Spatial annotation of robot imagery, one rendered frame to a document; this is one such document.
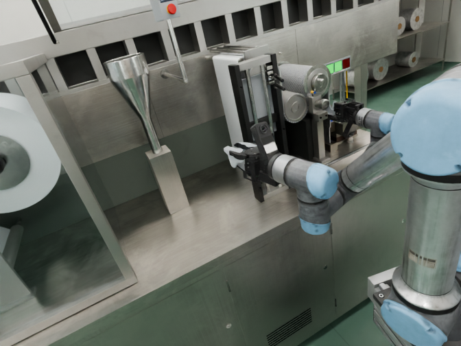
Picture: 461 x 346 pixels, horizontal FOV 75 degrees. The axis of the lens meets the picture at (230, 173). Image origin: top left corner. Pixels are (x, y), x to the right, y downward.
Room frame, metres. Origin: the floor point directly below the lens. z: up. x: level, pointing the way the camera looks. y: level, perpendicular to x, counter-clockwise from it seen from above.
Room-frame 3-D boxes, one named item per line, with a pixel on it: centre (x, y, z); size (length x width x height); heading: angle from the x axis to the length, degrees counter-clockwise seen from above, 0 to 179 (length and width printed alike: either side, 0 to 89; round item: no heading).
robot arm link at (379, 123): (1.02, -0.60, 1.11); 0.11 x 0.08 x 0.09; 20
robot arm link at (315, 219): (0.61, -0.20, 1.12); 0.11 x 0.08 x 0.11; 123
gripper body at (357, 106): (1.17, -0.55, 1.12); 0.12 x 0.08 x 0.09; 20
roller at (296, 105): (1.34, -0.30, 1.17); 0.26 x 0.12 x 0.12; 20
